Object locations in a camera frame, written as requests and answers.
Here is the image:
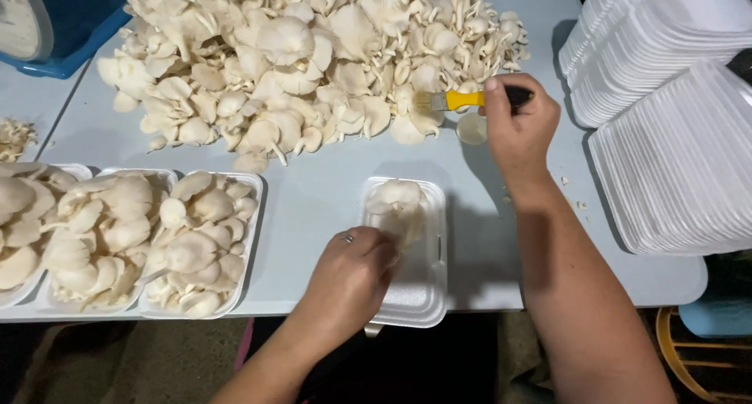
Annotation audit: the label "person's right hand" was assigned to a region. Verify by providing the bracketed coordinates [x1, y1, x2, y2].
[479, 73, 562, 185]

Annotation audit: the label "person's left hand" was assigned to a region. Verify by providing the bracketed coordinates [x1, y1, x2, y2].
[296, 227, 401, 343]

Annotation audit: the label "oyster mushroom cluster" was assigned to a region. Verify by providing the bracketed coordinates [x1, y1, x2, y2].
[364, 179, 429, 253]

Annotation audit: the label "yellow handled pastry brush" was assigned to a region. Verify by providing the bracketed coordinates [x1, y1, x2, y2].
[412, 86, 535, 115]

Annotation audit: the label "white foam tray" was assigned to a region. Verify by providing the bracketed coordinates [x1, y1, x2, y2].
[359, 176, 448, 329]

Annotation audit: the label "single round mushroom cap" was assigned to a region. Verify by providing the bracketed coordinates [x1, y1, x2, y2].
[456, 113, 489, 146]

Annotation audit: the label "foam tray filled with mushrooms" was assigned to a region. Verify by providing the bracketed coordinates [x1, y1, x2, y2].
[34, 167, 179, 316]
[138, 170, 264, 321]
[0, 162, 94, 309]

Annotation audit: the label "heap of white oyster mushrooms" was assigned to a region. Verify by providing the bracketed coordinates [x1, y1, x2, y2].
[96, 0, 531, 174]

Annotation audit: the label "scattered mushroom crumbs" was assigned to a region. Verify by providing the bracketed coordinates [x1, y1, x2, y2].
[501, 175, 589, 212]

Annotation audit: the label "stack of empty foam trays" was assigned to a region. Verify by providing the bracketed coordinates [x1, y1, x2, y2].
[557, 0, 752, 129]
[588, 60, 752, 257]

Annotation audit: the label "yellow metal stool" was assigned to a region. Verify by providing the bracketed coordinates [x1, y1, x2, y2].
[656, 306, 752, 404]

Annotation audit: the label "light blue plastic seat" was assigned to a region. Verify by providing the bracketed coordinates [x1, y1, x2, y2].
[678, 287, 752, 339]

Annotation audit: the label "small pile of mushroom scraps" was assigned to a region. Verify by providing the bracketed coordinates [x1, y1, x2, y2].
[0, 118, 38, 163]

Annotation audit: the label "blue weighing scale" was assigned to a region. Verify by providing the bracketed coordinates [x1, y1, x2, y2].
[0, 0, 134, 80]

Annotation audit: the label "black object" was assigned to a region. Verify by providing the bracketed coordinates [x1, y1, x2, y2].
[726, 47, 752, 87]

